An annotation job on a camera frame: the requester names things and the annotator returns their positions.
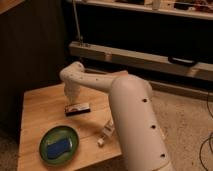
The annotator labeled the wooden shelf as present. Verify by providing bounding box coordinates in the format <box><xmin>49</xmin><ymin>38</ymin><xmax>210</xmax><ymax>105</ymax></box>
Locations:
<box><xmin>66</xmin><ymin>0</ymin><xmax>213</xmax><ymax>21</ymax></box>

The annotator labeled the long grey case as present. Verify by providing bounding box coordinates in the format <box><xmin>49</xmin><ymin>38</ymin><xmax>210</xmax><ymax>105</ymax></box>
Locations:
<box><xmin>69</xmin><ymin>41</ymin><xmax>213</xmax><ymax>81</ymax></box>

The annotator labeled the green plate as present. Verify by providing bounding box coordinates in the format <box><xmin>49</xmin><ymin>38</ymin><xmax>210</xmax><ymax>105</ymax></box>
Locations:
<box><xmin>39</xmin><ymin>125</ymin><xmax>79</xmax><ymax>166</ymax></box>

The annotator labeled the black whiteboard eraser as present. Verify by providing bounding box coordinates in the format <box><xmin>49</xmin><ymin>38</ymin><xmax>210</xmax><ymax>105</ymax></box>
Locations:
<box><xmin>65</xmin><ymin>103</ymin><xmax>90</xmax><ymax>116</ymax></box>

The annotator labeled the metal rod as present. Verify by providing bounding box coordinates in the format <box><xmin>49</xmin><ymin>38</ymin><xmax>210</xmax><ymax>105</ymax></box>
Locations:
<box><xmin>72</xmin><ymin>0</ymin><xmax>83</xmax><ymax>46</ymax></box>

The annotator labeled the black case handle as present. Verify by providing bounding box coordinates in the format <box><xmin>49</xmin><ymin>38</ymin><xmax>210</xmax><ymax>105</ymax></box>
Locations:
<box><xmin>168</xmin><ymin>57</ymin><xmax>198</xmax><ymax>67</ymax></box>

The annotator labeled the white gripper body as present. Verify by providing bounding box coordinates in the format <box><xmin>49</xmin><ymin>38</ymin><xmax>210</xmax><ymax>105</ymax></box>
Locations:
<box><xmin>64</xmin><ymin>84</ymin><xmax>80</xmax><ymax>104</ymax></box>

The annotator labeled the black cable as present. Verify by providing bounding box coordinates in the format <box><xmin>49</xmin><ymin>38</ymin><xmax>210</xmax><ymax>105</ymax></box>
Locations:
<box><xmin>199</xmin><ymin>89</ymin><xmax>213</xmax><ymax>171</ymax></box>

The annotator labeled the small white block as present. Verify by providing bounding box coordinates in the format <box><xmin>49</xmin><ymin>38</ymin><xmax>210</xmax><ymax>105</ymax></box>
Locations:
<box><xmin>97</xmin><ymin>138</ymin><xmax>105</xmax><ymax>147</ymax></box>

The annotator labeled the blue sponge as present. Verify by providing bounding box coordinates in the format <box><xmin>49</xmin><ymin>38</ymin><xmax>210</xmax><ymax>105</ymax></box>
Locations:
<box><xmin>47</xmin><ymin>138</ymin><xmax>72</xmax><ymax>159</ymax></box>

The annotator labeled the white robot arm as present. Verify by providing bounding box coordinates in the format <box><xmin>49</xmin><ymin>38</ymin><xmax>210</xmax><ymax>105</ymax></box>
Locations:
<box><xmin>59</xmin><ymin>62</ymin><xmax>175</xmax><ymax>171</ymax></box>

